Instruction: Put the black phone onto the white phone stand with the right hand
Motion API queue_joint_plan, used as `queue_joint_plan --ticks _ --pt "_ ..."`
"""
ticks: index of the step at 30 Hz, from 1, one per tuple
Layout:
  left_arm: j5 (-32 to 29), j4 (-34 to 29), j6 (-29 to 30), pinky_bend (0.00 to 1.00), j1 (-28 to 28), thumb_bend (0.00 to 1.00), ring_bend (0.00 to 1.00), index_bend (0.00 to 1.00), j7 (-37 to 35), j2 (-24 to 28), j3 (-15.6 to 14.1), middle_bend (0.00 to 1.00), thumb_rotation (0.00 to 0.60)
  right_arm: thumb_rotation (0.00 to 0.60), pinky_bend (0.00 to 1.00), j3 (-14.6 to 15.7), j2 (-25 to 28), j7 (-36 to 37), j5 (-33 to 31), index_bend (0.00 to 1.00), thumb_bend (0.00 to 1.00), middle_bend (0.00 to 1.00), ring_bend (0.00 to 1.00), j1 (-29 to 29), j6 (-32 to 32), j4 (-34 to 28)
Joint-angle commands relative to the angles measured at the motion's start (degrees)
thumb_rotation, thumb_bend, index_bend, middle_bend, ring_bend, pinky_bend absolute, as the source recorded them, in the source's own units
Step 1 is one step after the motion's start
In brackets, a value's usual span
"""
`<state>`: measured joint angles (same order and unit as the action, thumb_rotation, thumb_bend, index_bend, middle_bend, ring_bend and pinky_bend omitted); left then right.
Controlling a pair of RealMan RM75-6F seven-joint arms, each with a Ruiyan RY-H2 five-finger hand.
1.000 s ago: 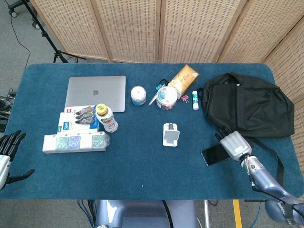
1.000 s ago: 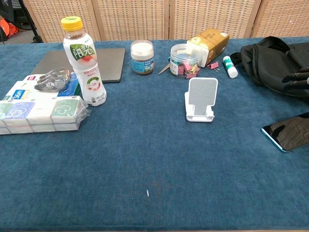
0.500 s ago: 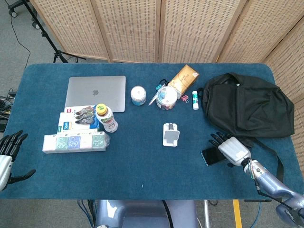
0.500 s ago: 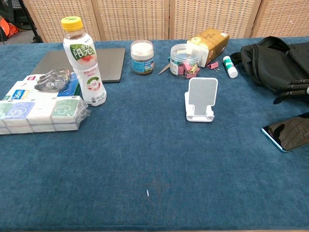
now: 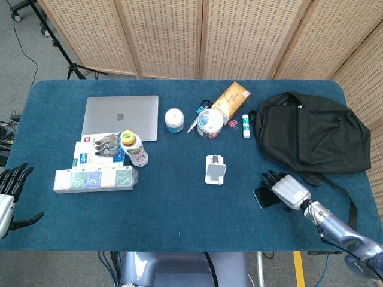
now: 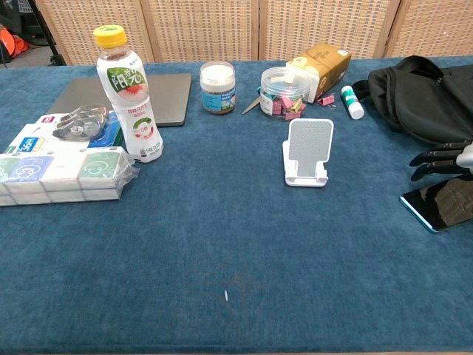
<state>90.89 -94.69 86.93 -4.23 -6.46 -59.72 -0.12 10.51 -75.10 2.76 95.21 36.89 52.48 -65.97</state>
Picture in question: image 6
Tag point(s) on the gold carton box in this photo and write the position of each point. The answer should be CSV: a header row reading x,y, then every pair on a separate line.
x,y
329,63

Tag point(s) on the grey laptop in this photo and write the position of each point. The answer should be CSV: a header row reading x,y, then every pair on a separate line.
x,y
170,96

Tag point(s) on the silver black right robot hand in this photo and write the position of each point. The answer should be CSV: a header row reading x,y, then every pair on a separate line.
x,y
443,159

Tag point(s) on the black tripod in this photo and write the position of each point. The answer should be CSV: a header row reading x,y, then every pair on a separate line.
x,y
48,37

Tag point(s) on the yellow cap drink bottle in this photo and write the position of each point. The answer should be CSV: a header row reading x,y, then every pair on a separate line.
x,y
127,107

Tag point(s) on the clear tub of binder clips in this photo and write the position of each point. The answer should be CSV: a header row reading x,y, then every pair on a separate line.
x,y
284,90

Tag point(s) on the woven folding screen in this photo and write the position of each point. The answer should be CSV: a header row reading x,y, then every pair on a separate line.
x,y
207,29

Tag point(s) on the blue table mat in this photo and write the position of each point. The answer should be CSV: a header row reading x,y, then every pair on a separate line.
x,y
221,240

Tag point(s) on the correction tape blister pack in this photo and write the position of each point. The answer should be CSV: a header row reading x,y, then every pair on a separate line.
x,y
85,124

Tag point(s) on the pink binder clip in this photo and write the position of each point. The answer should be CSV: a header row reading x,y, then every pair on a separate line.
x,y
326,100

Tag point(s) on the orange bag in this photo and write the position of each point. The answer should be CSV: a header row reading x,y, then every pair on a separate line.
x,y
13,42

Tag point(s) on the black backpack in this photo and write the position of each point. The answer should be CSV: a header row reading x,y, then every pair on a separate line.
x,y
417,100

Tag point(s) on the white phone stand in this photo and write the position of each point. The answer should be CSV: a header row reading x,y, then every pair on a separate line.
x,y
308,148

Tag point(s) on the black smartphone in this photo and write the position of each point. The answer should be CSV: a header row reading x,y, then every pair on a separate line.
x,y
436,207

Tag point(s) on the wrapped tissue pack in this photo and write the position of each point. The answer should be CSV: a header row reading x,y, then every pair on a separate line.
x,y
63,177

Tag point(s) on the white green glue stick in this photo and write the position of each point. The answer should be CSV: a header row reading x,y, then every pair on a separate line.
x,y
353,101

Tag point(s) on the white flat box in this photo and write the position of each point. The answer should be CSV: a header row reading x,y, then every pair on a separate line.
x,y
29,138

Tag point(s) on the white lid jar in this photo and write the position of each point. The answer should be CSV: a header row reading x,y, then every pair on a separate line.
x,y
218,88

